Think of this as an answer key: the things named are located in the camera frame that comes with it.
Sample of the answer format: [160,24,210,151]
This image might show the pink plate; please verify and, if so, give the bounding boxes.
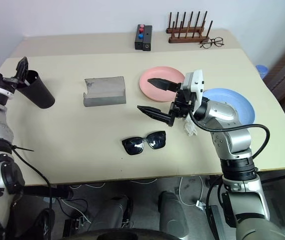
[139,66,185,103]

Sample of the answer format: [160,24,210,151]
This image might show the black box with coloured buttons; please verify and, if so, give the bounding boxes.
[134,24,146,50]

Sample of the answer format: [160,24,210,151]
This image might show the black zip tie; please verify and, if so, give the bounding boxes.
[11,144,35,153]

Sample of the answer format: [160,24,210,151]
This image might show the white floor cable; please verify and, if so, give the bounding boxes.
[178,174,210,208]

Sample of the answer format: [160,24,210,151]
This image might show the black plastic cup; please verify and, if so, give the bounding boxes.
[16,69,56,110]

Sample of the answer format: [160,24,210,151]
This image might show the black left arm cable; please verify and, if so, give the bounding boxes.
[7,144,55,226]

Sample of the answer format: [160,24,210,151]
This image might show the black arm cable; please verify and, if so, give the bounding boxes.
[7,144,55,226]
[186,112,270,161]

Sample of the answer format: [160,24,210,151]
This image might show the crumpled white tissue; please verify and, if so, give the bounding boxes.
[182,117,199,137]

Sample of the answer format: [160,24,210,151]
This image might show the black framed clear eyeglasses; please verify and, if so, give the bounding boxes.
[198,36,225,50]

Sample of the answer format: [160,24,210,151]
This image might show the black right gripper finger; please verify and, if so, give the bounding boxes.
[147,77,184,92]
[137,105,176,127]

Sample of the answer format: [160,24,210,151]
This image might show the dark rounded waist shape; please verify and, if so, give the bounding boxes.
[73,226,183,240]

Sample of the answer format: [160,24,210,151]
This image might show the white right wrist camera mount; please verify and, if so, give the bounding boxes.
[181,69,205,112]

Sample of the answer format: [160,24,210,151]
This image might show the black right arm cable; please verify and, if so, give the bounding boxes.
[186,112,270,161]

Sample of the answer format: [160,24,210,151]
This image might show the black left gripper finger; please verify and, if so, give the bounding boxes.
[13,56,30,87]

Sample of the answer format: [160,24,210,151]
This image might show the black table frame bar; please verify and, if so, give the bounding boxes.
[22,184,74,200]
[256,167,285,183]

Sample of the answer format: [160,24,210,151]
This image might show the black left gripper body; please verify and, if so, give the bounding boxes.
[0,73,21,92]

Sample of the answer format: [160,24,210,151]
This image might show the black power strip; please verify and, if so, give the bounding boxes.
[62,217,93,238]

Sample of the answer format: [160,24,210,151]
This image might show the brown wooden dish rack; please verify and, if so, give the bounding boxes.
[166,10,214,44]

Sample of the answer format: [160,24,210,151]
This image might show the grey glasses case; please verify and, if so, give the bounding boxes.
[82,76,127,108]

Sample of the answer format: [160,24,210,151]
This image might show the blue plate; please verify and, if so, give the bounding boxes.
[201,87,256,126]

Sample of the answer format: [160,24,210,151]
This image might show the grey rounded robot leg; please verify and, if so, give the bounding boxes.
[158,190,190,238]
[92,194,135,232]

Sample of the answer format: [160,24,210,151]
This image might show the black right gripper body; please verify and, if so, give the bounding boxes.
[173,87,196,119]

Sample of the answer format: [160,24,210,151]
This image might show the black sunglasses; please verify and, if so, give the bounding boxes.
[121,130,167,157]

